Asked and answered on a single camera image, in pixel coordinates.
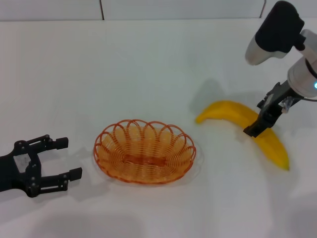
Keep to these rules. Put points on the yellow banana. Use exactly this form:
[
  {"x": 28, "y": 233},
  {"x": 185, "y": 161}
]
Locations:
[{"x": 227, "y": 111}]

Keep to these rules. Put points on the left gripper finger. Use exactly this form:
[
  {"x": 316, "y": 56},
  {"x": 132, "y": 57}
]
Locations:
[
  {"x": 62, "y": 143},
  {"x": 75, "y": 173}
]

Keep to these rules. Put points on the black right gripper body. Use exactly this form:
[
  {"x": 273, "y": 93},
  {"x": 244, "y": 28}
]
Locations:
[{"x": 275, "y": 104}]

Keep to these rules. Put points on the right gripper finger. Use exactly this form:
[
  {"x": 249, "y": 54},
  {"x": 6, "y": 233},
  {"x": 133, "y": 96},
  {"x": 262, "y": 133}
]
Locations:
[{"x": 256, "y": 129}]

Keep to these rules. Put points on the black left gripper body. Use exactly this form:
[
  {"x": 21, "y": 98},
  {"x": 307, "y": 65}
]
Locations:
[{"x": 15, "y": 176}]

